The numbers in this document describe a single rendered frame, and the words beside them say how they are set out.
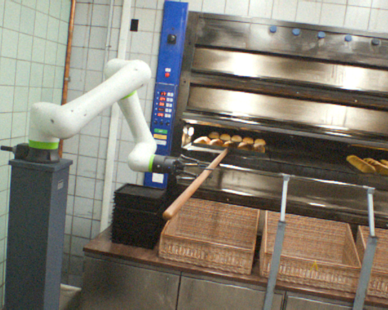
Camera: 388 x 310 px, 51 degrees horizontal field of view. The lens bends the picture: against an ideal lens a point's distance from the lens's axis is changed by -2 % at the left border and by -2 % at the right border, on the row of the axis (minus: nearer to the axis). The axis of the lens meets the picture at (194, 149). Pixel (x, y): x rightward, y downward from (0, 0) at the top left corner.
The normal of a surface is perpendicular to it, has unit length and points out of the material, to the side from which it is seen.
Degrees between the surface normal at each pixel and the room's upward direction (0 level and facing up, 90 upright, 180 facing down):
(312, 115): 70
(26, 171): 90
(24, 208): 90
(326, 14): 90
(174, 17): 90
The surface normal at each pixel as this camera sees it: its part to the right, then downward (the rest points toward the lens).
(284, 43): -0.16, 0.11
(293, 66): -0.11, -0.22
